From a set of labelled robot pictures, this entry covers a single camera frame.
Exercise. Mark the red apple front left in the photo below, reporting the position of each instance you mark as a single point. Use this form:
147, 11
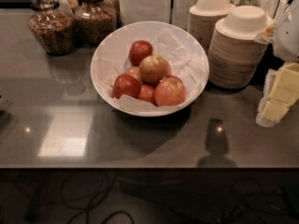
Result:
125, 85

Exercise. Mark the white bowl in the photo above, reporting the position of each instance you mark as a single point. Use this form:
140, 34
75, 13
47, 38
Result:
109, 47

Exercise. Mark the red apple front right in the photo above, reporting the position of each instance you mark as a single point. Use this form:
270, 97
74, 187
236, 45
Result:
170, 91

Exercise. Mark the middle glass cereal jar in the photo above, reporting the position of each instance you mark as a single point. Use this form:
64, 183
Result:
96, 19

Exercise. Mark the red apple back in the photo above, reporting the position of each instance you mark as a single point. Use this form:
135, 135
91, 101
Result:
139, 50

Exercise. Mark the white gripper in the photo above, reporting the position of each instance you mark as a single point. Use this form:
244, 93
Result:
288, 37

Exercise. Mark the yellowish top apple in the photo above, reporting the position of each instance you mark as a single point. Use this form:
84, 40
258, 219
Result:
153, 69

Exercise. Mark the front stack paper bowls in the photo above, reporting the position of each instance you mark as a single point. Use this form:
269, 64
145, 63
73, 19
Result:
233, 54

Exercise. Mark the rear stack paper bowls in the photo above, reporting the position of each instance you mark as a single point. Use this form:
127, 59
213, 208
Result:
203, 17

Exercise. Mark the red apple under middle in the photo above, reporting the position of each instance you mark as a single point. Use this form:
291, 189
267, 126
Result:
133, 71

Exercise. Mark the stack paper bowls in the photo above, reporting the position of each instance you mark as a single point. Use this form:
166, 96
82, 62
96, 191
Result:
203, 17
233, 54

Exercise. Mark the glass cereal jar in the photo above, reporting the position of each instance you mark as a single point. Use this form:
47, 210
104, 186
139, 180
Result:
96, 19
53, 30

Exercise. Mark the left glass cereal jar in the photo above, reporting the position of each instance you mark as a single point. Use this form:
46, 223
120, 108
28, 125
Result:
53, 30

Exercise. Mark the small red apple front middle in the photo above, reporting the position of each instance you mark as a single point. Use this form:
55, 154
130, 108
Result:
146, 94

